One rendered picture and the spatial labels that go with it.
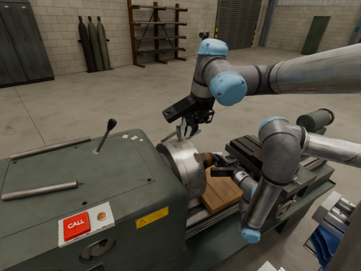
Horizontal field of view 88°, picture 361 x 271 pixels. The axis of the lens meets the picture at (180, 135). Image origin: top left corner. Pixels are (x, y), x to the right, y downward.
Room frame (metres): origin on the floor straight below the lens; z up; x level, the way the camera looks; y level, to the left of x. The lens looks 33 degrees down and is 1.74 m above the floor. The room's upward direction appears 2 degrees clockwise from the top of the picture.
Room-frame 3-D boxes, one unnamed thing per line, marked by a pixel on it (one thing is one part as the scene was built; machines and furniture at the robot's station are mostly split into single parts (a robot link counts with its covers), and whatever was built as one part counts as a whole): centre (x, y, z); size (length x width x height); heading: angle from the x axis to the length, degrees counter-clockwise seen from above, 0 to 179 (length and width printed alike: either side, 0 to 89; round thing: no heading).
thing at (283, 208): (0.83, -0.70, 0.73); 0.27 x 0.12 x 0.27; 120
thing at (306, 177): (1.01, -0.61, 0.89); 0.53 x 0.30 x 0.06; 30
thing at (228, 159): (0.73, -0.27, 1.08); 0.12 x 0.09 x 0.08; 30
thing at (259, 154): (0.94, -0.57, 1.00); 0.20 x 0.10 x 0.05; 120
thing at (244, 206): (0.57, -0.34, 0.97); 0.11 x 0.08 x 0.11; 168
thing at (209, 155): (0.78, -0.14, 1.08); 0.09 x 0.09 x 0.09; 31
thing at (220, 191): (0.82, -0.22, 0.88); 0.36 x 0.30 x 0.04; 30
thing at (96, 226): (0.29, 0.25, 1.23); 0.13 x 0.08 x 0.06; 120
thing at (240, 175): (0.66, -0.31, 1.08); 0.08 x 0.05 x 0.08; 120
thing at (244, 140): (1.01, -0.56, 0.95); 0.43 x 0.18 x 0.04; 30
